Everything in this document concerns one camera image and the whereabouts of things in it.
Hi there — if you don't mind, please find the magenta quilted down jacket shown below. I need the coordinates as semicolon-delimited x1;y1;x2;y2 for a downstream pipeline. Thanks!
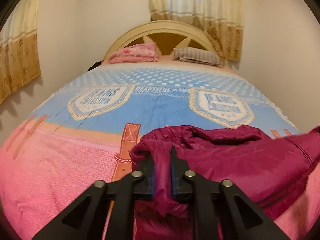
130;125;319;239

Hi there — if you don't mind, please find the blue and pink bedspread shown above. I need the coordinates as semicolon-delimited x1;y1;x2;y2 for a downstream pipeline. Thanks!
0;55;320;240

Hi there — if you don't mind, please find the striped grey pillow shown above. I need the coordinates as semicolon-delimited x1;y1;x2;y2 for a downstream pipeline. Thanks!
171;47;225;67

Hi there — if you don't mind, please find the beige patterned window curtain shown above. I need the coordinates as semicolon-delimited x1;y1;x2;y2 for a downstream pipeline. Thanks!
149;0;244;62

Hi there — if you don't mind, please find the beige side wall curtain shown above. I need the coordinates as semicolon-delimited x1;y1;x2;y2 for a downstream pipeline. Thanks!
0;0;41;102

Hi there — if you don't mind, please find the cream arched wooden headboard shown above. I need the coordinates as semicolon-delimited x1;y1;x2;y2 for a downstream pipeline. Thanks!
103;20;216;63

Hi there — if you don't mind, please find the folded pink blanket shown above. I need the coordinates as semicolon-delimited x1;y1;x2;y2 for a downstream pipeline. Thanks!
107;43;159;64

